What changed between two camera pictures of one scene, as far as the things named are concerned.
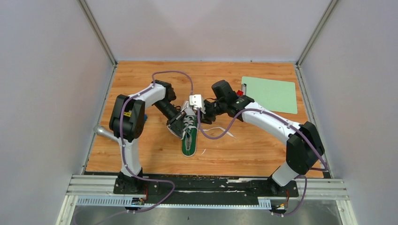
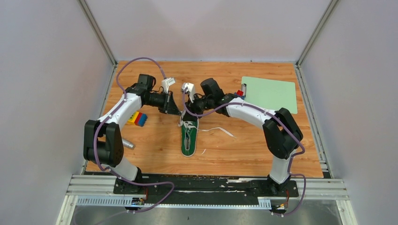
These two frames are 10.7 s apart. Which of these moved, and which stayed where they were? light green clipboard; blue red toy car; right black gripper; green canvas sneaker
Moved: right black gripper
Stayed: blue red toy car; green canvas sneaker; light green clipboard
